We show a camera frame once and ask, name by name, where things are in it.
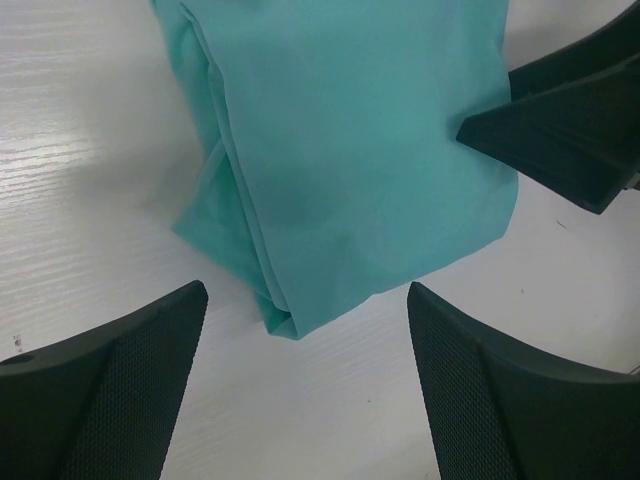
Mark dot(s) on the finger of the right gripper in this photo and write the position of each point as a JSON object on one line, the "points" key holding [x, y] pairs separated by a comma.
{"points": [[613, 44], [580, 140]]}

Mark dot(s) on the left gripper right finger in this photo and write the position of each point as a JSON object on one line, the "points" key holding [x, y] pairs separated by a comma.
{"points": [[499, 408]]}

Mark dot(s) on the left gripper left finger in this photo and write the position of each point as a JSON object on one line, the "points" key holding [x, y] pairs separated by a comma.
{"points": [[102, 404]]}

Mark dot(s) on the teal t shirt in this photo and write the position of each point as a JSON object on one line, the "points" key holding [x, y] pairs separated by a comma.
{"points": [[332, 171]]}

